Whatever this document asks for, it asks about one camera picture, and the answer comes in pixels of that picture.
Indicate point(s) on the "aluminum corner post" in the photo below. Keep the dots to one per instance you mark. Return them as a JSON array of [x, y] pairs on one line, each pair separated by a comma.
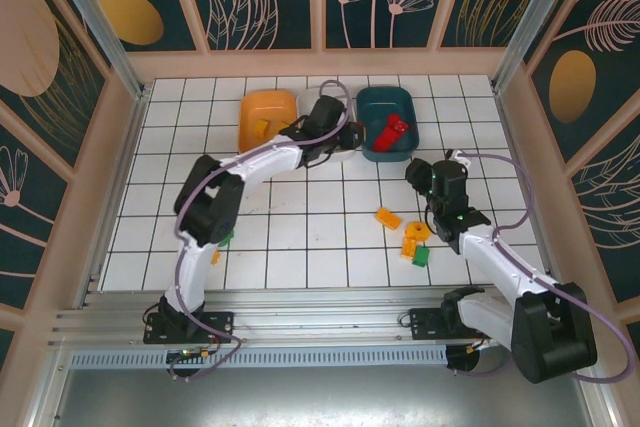
[[529, 17], [103, 22]]

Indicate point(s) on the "long yellow lego brick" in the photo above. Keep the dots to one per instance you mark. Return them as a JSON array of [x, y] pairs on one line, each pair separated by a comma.
[[388, 218]]

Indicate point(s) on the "aluminum rail frame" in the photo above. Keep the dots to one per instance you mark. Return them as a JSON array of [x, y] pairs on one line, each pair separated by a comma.
[[320, 317]]

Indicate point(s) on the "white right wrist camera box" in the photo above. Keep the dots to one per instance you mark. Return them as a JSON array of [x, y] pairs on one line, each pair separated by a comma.
[[459, 157]]

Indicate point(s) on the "orange plastic container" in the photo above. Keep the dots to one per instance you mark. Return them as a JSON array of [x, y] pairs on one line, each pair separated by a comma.
[[260, 107]]

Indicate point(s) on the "round yellow lego piece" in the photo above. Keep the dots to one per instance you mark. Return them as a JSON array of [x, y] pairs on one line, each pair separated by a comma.
[[418, 231]]

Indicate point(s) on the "teal plastic container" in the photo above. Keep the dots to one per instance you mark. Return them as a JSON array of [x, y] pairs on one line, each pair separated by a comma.
[[375, 102]]

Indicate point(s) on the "white plastic container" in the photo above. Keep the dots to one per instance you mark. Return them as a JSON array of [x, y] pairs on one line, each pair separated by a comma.
[[306, 99]]

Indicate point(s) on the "grey metal sheet panel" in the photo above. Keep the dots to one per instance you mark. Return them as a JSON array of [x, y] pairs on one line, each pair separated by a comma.
[[320, 397]]

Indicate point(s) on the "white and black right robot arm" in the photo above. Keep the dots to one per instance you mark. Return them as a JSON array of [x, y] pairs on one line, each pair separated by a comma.
[[550, 342]]

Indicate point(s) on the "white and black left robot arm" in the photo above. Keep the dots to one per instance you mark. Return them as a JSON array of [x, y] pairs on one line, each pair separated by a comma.
[[210, 202]]

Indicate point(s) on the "green lego brick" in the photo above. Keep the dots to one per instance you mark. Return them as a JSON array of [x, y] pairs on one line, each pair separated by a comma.
[[421, 257], [228, 237]]

